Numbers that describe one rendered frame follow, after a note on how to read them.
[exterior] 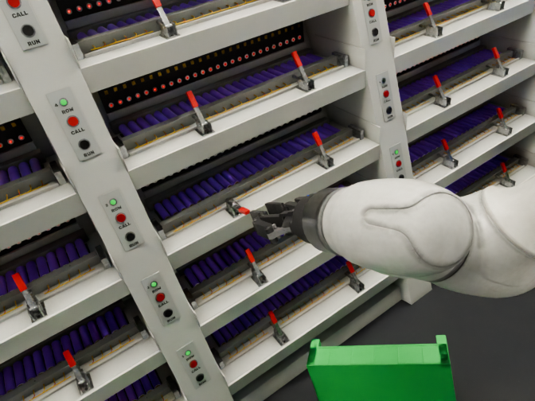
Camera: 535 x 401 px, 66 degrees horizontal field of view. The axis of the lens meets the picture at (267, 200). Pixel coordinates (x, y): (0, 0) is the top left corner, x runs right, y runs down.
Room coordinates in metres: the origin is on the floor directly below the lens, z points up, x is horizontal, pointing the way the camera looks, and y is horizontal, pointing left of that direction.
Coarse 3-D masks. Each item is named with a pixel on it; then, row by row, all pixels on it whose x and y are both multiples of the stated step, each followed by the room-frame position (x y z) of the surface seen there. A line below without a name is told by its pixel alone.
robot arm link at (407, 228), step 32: (352, 192) 0.41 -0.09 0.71; (384, 192) 0.37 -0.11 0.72; (416, 192) 0.34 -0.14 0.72; (448, 192) 0.34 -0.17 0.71; (352, 224) 0.38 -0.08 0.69; (384, 224) 0.34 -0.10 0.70; (416, 224) 0.32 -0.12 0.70; (448, 224) 0.32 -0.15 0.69; (352, 256) 0.38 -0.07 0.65; (384, 256) 0.34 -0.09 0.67; (416, 256) 0.31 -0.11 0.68; (448, 256) 0.31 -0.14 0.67
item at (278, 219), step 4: (260, 212) 0.65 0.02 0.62; (284, 212) 0.58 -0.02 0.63; (288, 212) 0.57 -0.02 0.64; (292, 212) 0.56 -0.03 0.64; (260, 216) 0.64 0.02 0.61; (264, 216) 0.63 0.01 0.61; (268, 216) 0.62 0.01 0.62; (272, 216) 0.61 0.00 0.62; (276, 216) 0.60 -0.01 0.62; (280, 216) 0.59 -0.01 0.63; (284, 216) 0.59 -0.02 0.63; (264, 220) 0.63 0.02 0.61; (268, 220) 0.62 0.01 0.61; (272, 220) 0.61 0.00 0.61; (276, 220) 0.60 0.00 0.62; (280, 220) 0.59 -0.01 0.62; (276, 224) 0.60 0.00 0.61; (280, 224) 0.59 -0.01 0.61
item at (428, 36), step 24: (384, 0) 1.26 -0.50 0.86; (408, 0) 1.31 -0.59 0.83; (432, 0) 1.35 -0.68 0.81; (456, 0) 1.32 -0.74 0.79; (480, 0) 1.27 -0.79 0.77; (504, 0) 1.29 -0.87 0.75; (528, 0) 1.26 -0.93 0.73; (408, 24) 1.19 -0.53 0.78; (432, 24) 1.13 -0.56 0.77; (456, 24) 1.18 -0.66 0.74; (480, 24) 1.18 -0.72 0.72; (504, 24) 1.23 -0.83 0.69; (408, 48) 1.08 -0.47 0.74; (432, 48) 1.10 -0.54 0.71
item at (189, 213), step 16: (336, 144) 1.04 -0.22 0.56; (288, 160) 0.97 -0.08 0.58; (304, 160) 0.99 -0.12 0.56; (256, 176) 0.94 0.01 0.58; (272, 176) 0.94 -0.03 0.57; (224, 192) 0.90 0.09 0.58; (240, 192) 0.91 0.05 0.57; (192, 208) 0.86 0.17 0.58; (208, 208) 0.88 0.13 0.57; (160, 224) 0.83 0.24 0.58; (176, 224) 0.84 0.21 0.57
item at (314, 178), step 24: (312, 120) 1.14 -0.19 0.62; (336, 120) 1.15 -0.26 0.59; (360, 120) 1.05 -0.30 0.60; (360, 144) 1.02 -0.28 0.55; (312, 168) 0.96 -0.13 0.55; (336, 168) 0.94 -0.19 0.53; (360, 168) 0.99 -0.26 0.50; (144, 192) 0.94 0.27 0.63; (264, 192) 0.91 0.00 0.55; (288, 192) 0.89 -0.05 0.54; (312, 192) 0.92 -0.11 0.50; (216, 216) 0.85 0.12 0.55; (240, 216) 0.84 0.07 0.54; (168, 240) 0.81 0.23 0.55; (192, 240) 0.79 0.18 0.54; (216, 240) 0.81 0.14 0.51
